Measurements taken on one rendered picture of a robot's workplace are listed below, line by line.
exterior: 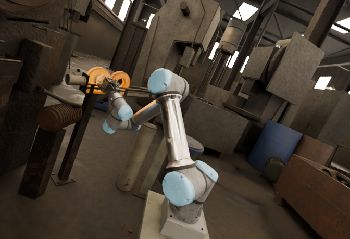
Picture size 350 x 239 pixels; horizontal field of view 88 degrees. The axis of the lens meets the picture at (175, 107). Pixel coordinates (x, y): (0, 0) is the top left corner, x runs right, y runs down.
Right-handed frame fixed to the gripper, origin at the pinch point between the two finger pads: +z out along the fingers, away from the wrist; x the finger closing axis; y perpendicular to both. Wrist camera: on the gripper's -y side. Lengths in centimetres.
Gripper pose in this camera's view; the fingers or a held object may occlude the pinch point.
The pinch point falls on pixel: (99, 78)
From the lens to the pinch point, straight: 120.7
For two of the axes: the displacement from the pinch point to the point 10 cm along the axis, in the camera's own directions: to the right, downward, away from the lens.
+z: -5.8, -6.7, 4.7
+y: 6.0, -7.4, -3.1
